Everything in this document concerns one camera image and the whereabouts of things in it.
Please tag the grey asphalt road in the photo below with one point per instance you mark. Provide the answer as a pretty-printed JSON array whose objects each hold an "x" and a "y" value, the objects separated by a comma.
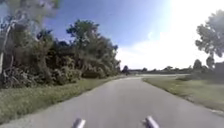
[{"x": 123, "y": 100}]

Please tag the distant low tree line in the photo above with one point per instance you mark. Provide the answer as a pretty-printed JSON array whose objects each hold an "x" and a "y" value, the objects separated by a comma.
[{"x": 156, "y": 70}]

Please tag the dense wood of trees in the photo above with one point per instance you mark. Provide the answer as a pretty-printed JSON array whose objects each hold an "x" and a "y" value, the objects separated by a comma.
[{"x": 56, "y": 56}]

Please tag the robot's own part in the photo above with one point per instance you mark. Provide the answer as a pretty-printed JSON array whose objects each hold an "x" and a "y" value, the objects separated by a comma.
[
  {"x": 79, "y": 123},
  {"x": 151, "y": 122}
]

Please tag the grass verge beside wood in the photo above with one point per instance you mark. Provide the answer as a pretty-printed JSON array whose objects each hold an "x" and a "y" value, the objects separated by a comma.
[{"x": 40, "y": 96}]

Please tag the open grass field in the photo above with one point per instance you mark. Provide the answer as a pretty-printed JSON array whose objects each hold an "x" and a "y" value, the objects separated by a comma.
[{"x": 196, "y": 90}]

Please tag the tall thin-crowned tree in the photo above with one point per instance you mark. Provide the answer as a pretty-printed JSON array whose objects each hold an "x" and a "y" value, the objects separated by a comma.
[{"x": 213, "y": 36}]

